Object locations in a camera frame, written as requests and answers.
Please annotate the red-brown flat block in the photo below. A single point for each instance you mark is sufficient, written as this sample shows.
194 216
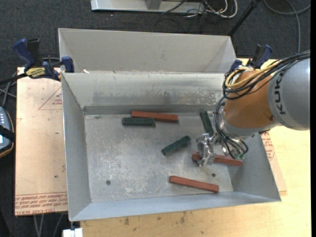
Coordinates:
154 116
193 184
227 160

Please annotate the dark green flat block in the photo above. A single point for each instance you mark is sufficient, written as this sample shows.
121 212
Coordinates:
176 145
206 123
138 121

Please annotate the grey metal bin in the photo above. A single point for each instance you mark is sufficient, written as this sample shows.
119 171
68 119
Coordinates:
128 162

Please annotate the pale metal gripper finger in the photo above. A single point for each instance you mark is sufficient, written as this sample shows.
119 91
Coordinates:
202 157
211 159

